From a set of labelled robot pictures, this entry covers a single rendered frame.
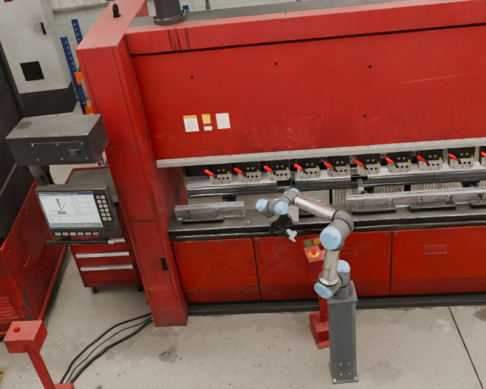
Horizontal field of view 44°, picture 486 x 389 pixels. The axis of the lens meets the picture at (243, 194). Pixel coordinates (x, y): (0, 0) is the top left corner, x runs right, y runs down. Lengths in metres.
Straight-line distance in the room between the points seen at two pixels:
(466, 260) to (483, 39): 1.60
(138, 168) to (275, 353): 1.69
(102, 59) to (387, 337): 2.76
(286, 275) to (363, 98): 1.47
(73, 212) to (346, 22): 1.96
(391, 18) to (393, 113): 0.62
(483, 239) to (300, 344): 1.49
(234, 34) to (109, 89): 0.80
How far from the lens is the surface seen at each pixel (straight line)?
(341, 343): 4.05
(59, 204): 3.77
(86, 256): 5.00
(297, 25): 3.62
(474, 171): 4.59
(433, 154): 4.12
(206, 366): 4.55
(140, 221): 4.19
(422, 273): 4.60
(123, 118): 3.78
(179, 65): 3.78
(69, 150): 3.54
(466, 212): 4.34
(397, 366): 4.47
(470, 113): 4.03
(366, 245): 4.36
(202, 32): 3.66
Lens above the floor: 3.46
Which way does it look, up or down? 35 degrees down
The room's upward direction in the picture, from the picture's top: 8 degrees counter-clockwise
